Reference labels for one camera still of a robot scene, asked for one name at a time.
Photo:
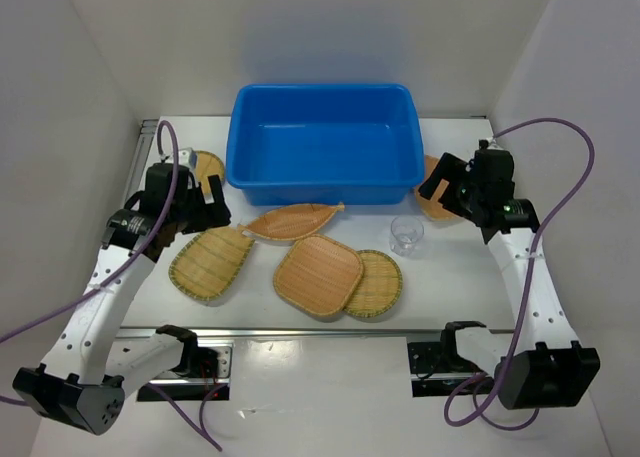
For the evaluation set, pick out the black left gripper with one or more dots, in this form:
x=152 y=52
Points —
x=215 y=214

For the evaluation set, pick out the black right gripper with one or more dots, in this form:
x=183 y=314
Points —
x=448 y=168

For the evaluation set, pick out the orange fan-shaped woven plate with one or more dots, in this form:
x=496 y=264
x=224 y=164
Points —
x=432 y=208

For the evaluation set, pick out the fan-shaped bamboo tray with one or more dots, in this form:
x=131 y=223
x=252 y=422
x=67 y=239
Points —
x=207 y=266

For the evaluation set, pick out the orange fish-shaped woven dish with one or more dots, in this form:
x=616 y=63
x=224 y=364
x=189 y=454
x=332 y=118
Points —
x=293 y=222

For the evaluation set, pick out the round green-rimmed bamboo plate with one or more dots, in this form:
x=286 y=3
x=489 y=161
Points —
x=379 y=288

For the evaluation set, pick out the orange square woven plate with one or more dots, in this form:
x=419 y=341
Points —
x=318 y=275

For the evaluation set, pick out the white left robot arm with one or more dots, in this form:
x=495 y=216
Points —
x=83 y=381

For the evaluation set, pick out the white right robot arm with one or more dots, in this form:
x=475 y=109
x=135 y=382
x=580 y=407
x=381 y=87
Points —
x=547 y=366

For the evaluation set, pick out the blue plastic bin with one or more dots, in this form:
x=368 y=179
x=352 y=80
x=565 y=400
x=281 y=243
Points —
x=359 y=144

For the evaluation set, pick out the clear plastic cup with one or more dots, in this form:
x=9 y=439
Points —
x=406 y=232

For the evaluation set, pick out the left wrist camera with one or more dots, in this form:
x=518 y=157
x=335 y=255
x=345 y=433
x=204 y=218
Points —
x=187 y=157

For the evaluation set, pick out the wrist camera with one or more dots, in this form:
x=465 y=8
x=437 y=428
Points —
x=187 y=157
x=490 y=144

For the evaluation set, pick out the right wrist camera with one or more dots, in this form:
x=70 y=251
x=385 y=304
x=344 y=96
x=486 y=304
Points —
x=490 y=144

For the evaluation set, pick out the aluminium front rail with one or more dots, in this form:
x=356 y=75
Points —
x=291 y=334

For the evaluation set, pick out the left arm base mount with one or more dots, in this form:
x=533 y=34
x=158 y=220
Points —
x=213 y=373

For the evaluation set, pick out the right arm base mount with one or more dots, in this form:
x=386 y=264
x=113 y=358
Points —
x=433 y=375

